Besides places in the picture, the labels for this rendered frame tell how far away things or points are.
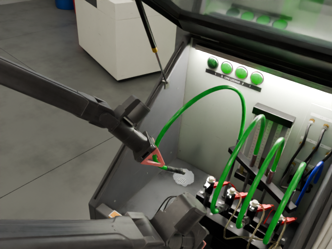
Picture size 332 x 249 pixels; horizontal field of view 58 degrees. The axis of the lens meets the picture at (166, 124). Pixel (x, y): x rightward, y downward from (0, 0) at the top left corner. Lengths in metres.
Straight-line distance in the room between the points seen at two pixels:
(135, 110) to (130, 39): 2.89
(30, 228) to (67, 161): 2.39
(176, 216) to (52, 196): 2.01
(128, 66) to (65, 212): 2.07
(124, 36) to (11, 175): 1.92
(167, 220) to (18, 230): 0.27
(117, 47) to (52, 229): 3.32
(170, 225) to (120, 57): 3.25
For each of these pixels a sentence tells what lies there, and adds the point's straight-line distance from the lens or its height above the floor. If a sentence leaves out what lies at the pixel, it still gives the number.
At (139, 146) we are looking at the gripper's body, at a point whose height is 1.28.
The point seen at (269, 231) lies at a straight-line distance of 0.86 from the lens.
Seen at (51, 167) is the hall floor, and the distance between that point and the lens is 2.74.
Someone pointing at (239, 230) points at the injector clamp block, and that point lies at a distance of 1.11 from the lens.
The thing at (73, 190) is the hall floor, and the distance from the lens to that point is 2.52.
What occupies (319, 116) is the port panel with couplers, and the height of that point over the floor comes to 1.32.
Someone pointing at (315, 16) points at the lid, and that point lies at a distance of 0.63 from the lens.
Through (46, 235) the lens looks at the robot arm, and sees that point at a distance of 0.40.
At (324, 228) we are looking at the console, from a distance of 1.00.
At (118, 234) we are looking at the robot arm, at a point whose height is 1.45.
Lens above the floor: 1.85
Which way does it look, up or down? 36 degrees down
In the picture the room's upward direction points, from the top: 5 degrees clockwise
